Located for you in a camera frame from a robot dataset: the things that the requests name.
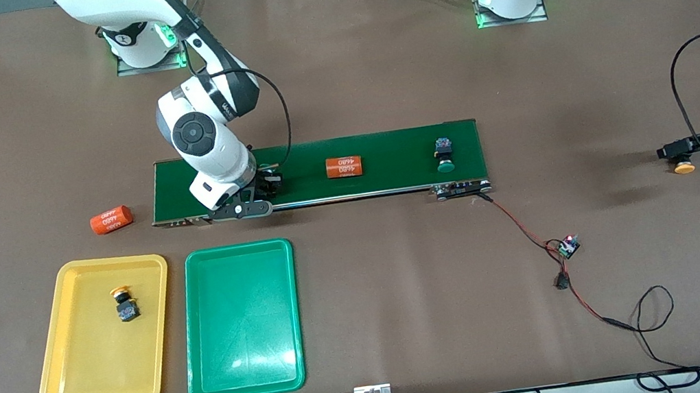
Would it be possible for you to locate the yellow plastic tray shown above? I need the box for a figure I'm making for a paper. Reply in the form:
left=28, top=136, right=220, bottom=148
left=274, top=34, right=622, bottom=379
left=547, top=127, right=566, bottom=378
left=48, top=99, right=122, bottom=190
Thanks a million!
left=18, top=247, right=187, bottom=393

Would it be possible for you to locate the orange 4680 battery cylinder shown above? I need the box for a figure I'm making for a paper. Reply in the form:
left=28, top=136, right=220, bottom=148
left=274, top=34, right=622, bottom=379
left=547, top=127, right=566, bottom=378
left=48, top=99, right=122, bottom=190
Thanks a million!
left=88, top=204, right=136, bottom=237
left=325, top=153, right=366, bottom=181

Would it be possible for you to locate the green push button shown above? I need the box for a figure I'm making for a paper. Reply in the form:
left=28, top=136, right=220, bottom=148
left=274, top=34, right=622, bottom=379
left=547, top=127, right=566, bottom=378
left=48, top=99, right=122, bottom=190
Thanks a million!
left=432, top=136, right=458, bottom=174

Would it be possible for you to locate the green plastic tray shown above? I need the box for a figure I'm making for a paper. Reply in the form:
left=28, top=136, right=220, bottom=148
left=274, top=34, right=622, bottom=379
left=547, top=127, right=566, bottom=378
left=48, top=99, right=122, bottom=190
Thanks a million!
left=167, top=236, right=314, bottom=393

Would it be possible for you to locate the small controller circuit board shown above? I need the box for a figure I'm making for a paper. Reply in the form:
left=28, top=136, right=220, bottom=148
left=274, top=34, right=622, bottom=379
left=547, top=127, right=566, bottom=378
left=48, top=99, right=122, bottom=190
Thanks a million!
left=556, top=234, right=583, bottom=261

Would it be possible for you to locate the looped black cable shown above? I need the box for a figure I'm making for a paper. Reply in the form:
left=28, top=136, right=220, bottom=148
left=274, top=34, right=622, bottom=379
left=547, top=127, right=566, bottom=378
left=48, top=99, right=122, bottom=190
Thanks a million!
left=614, top=281, right=700, bottom=393

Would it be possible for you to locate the green conveyor belt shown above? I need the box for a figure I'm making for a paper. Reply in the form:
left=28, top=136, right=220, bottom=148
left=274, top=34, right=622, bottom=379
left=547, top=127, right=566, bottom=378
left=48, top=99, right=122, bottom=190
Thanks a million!
left=143, top=113, right=494, bottom=244

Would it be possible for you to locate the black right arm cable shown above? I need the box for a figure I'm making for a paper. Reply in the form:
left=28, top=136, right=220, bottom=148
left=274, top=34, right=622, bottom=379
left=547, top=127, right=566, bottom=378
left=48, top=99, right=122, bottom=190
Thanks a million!
left=210, top=61, right=298, bottom=174

